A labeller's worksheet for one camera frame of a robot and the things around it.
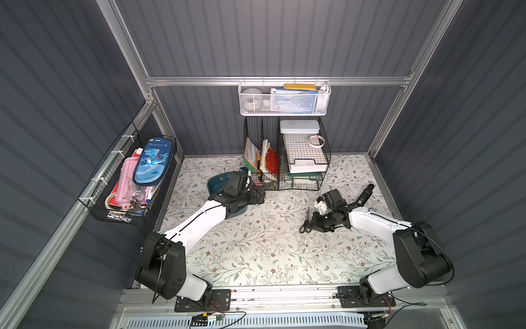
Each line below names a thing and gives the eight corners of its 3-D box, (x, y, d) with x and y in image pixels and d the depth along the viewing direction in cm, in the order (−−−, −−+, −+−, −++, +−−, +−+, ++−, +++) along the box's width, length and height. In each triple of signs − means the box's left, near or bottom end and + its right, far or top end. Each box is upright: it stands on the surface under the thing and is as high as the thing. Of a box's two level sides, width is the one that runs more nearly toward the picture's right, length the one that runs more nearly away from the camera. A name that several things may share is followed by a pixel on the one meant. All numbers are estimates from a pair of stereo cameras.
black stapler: (353, 205, 101) (358, 199, 97) (365, 189, 108) (369, 182, 103) (361, 210, 100) (365, 203, 95) (372, 193, 106) (376, 186, 101)
